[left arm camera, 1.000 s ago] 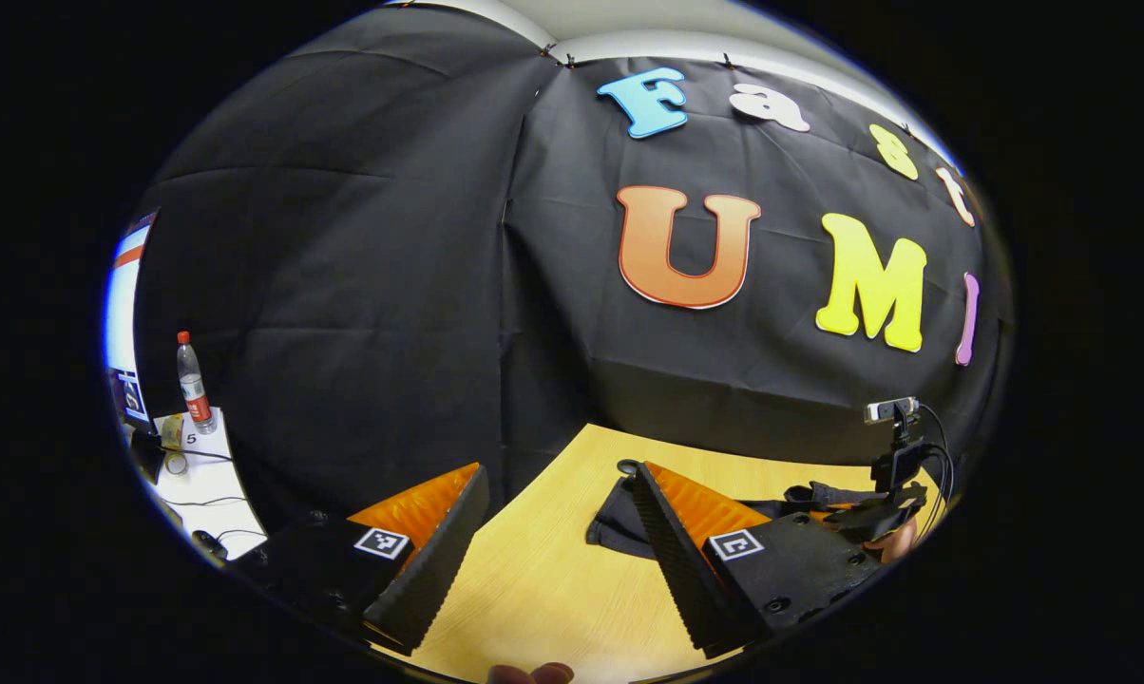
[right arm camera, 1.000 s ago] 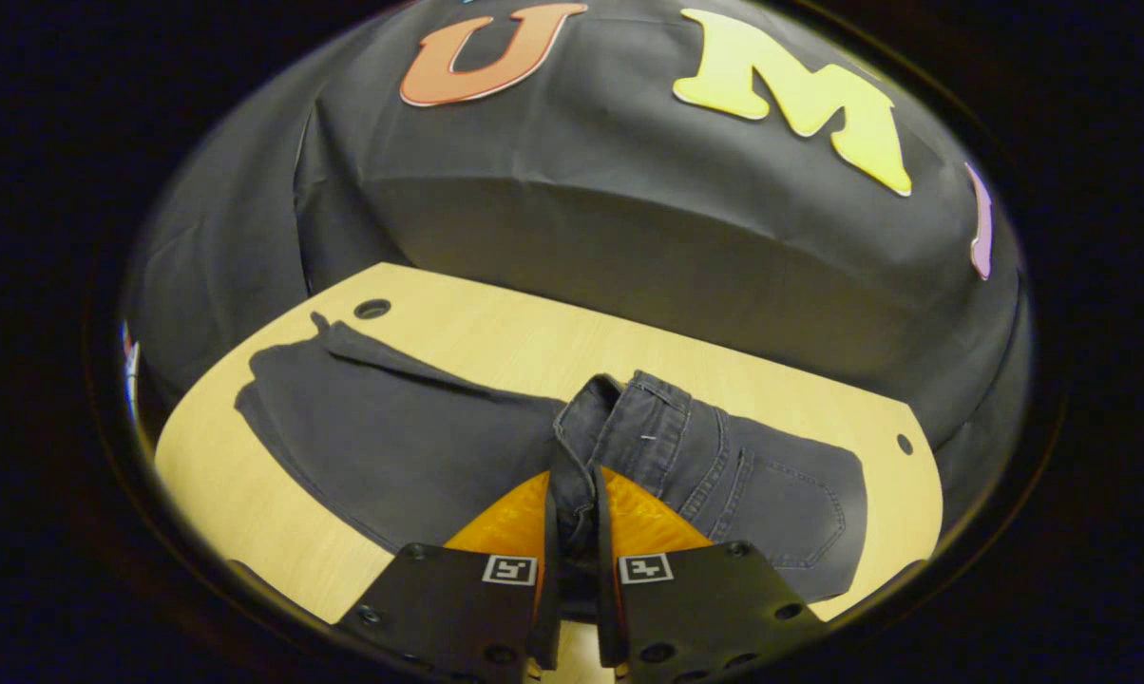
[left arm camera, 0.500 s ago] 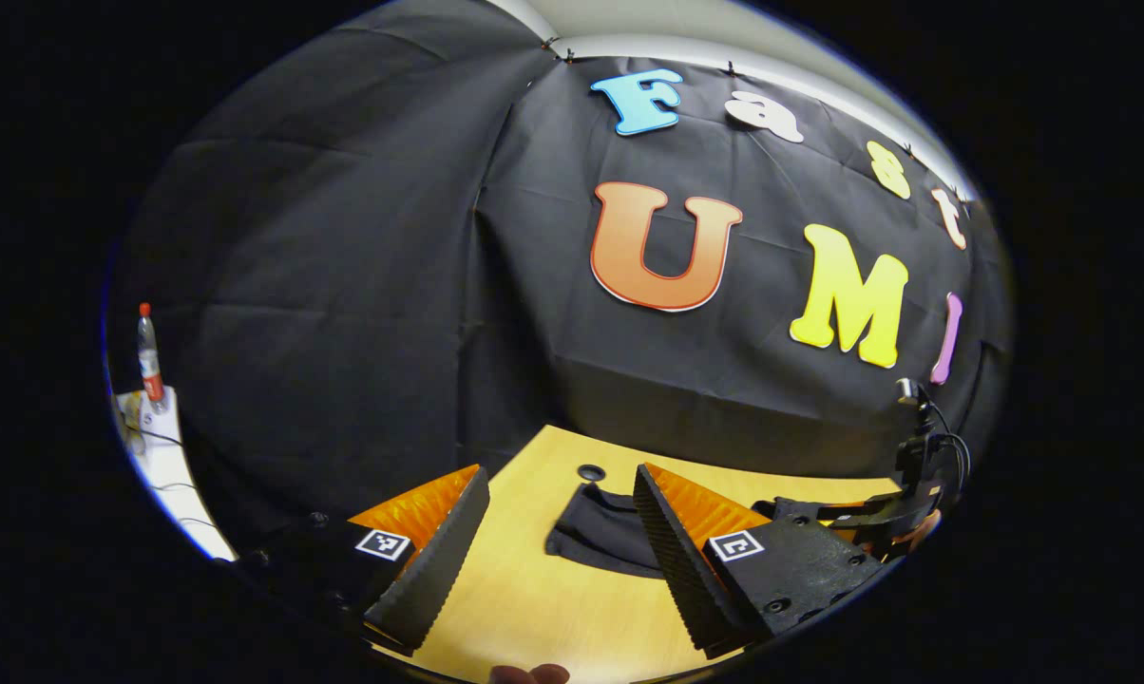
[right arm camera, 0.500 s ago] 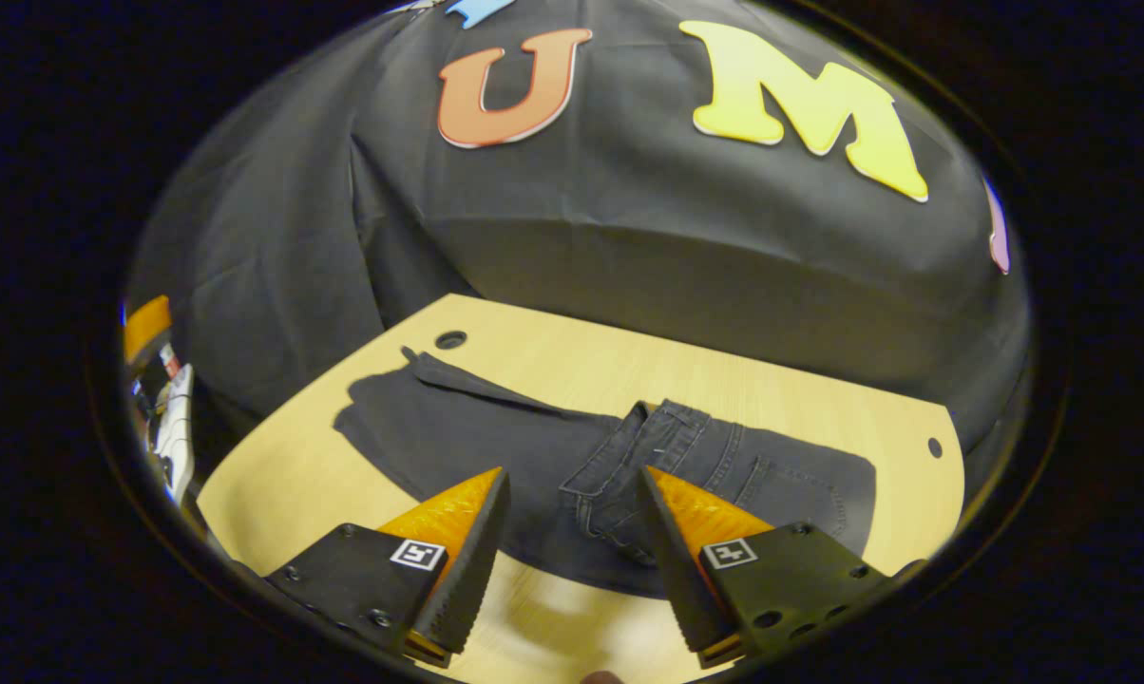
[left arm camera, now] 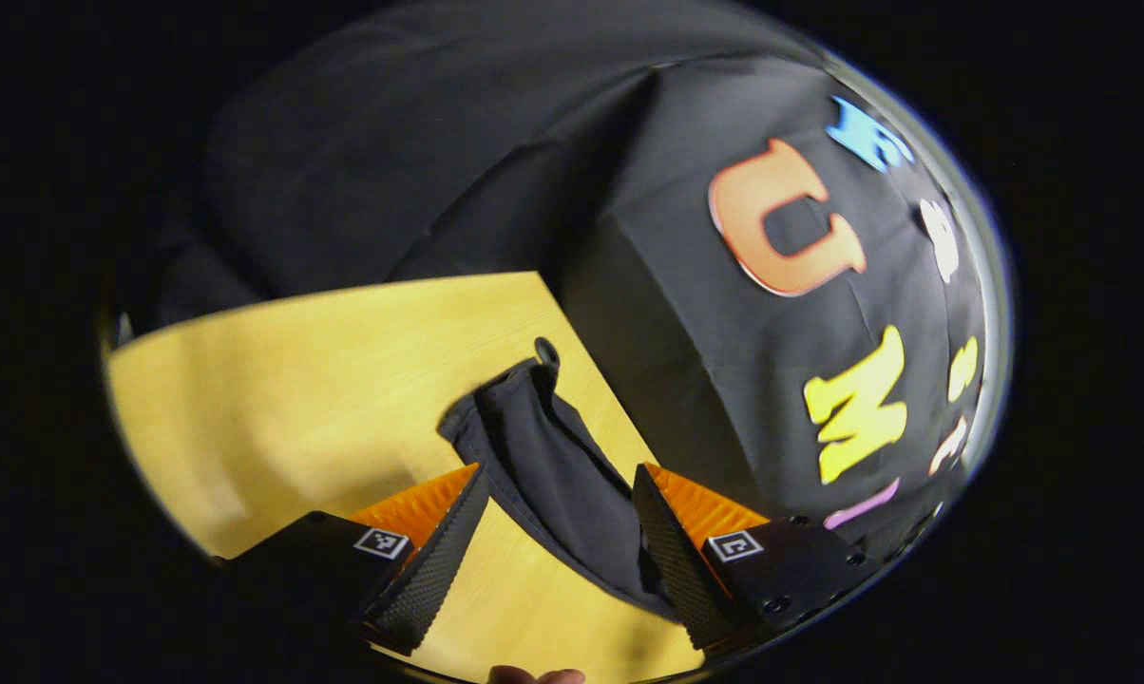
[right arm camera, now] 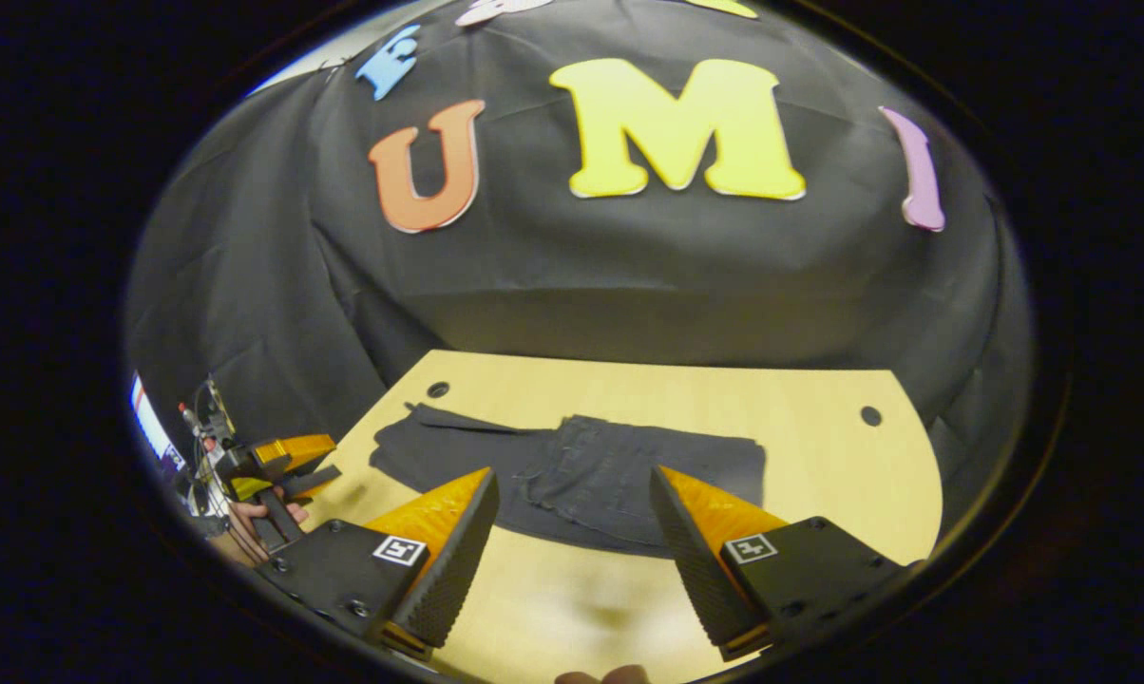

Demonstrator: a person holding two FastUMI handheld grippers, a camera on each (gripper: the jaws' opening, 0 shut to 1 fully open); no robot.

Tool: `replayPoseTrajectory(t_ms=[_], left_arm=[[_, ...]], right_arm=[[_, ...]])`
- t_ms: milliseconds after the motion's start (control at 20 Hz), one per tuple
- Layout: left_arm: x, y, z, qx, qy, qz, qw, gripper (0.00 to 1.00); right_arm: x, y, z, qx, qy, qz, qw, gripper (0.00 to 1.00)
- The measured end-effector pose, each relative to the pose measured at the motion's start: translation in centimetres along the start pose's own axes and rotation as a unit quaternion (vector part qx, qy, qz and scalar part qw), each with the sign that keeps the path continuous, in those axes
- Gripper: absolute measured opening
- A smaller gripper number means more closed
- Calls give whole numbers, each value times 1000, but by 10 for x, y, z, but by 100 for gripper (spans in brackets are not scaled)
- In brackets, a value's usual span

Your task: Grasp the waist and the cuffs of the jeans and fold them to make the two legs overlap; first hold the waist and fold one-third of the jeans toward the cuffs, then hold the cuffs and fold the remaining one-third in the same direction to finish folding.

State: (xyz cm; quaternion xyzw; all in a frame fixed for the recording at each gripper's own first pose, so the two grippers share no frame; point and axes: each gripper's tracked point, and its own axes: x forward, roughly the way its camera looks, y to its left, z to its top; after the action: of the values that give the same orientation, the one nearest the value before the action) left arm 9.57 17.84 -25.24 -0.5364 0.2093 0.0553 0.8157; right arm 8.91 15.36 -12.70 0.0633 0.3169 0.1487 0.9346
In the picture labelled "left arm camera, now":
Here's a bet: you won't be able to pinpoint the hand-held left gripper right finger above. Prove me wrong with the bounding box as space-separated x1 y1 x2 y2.
632 463 882 654

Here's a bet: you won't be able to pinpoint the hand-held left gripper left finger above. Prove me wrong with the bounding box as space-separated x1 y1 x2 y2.
220 463 490 656

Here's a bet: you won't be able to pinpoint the black backdrop cloth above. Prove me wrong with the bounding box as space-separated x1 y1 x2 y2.
106 0 1010 571

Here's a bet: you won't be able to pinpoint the dark grey jeans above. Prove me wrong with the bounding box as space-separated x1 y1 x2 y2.
437 356 687 623

